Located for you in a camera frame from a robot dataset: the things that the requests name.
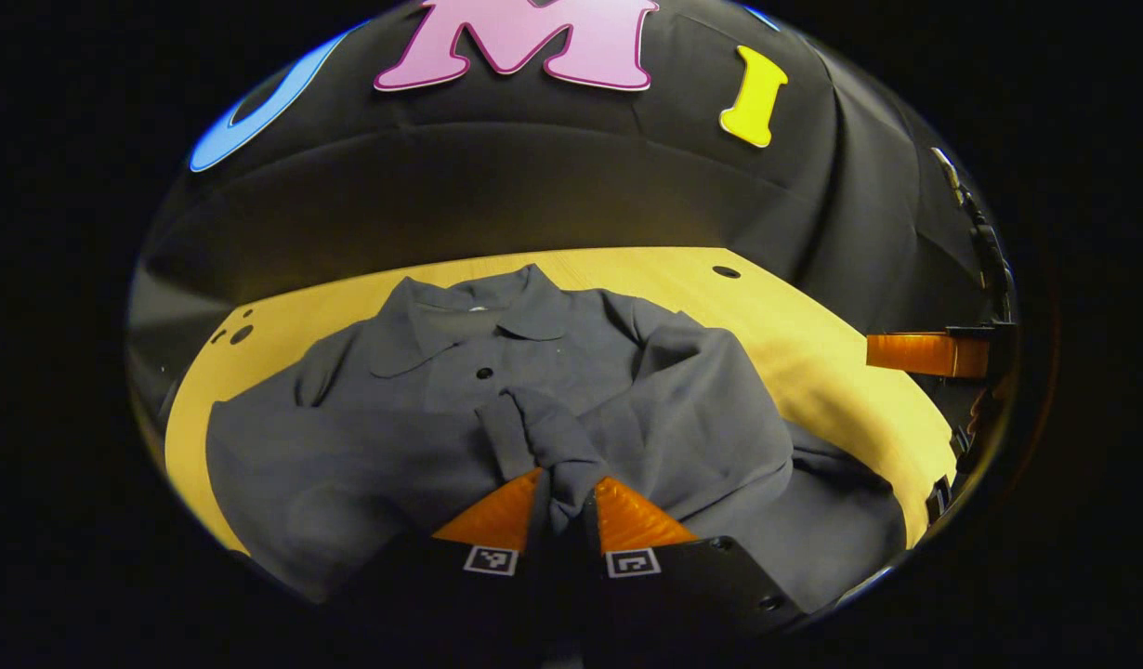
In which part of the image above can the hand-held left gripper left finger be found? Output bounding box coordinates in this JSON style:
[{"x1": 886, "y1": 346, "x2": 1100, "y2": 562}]
[{"x1": 339, "y1": 467, "x2": 574, "y2": 669}]

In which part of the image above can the black backdrop cloth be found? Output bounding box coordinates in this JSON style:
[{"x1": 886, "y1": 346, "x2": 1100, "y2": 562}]
[{"x1": 125, "y1": 0, "x2": 1014, "y2": 419}]

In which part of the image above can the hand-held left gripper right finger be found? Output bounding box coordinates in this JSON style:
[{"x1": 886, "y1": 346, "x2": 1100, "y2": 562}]
[{"x1": 579, "y1": 476, "x2": 807, "y2": 669}]

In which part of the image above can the grey collared shirt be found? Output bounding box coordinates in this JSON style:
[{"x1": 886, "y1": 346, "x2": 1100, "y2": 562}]
[{"x1": 204, "y1": 264, "x2": 909, "y2": 614}]

